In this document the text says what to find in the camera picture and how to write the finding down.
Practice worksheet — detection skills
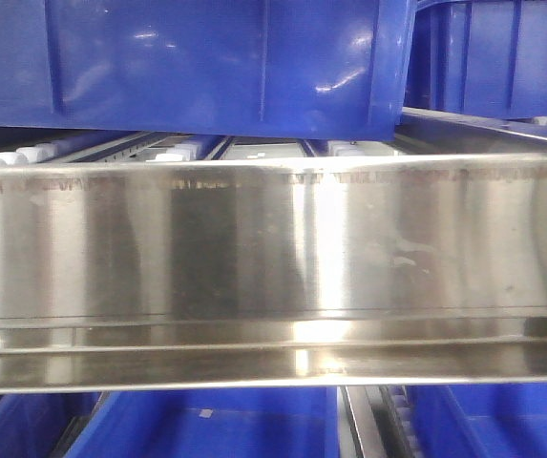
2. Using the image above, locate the white roller track left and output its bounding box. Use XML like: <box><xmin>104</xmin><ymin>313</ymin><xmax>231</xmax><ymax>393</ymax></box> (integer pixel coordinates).
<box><xmin>0</xmin><ymin>135</ymin><xmax>86</xmax><ymax>168</ymax></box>

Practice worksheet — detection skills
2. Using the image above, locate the stainless steel shelf front panel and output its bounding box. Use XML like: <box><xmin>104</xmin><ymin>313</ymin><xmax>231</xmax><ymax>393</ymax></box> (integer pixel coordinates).
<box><xmin>0</xmin><ymin>154</ymin><xmax>547</xmax><ymax>392</ymax></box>

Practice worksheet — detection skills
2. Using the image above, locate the blue crate upper right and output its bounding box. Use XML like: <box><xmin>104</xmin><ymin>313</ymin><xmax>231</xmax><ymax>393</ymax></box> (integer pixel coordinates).
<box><xmin>405</xmin><ymin>1</ymin><xmax>547</xmax><ymax>119</ymax></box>

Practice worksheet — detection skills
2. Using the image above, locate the lower roller track rail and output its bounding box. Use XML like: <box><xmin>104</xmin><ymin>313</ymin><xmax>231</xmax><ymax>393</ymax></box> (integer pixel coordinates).
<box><xmin>337</xmin><ymin>385</ymin><xmax>423</xmax><ymax>457</ymax></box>

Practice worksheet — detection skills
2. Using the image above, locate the blue bin lower centre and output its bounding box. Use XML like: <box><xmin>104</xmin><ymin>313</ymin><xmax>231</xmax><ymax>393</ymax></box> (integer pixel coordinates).
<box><xmin>67</xmin><ymin>386</ymin><xmax>339</xmax><ymax>457</ymax></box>

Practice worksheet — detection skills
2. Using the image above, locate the white roller track centre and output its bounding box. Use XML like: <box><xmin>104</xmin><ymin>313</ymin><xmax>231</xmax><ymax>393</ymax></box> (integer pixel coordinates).
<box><xmin>152</xmin><ymin>139</ymin><xmax>216</xmax><ymax>162</ymax></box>

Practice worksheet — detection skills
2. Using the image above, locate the blue bin lower right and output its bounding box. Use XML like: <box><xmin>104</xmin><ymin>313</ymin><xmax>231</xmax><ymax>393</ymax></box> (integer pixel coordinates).
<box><xmin>407</xmin><ymin>383</ymin><xmax>547</xmax><ymax>457</ymax></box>

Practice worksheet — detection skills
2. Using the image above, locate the large blue bin upper centre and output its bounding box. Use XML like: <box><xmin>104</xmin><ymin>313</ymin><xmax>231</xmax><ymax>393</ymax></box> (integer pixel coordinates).
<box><xmin>0</xmin><ymin>1</ymin><xmax>416</xmax><ymax>140</ymax></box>

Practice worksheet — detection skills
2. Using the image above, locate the blue bin lower left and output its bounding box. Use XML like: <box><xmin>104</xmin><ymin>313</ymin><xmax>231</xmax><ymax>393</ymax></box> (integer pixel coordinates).
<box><xmin>0</xmin><ymin>392</ymin><xmax>100</xmax><ymax>457</ymax></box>

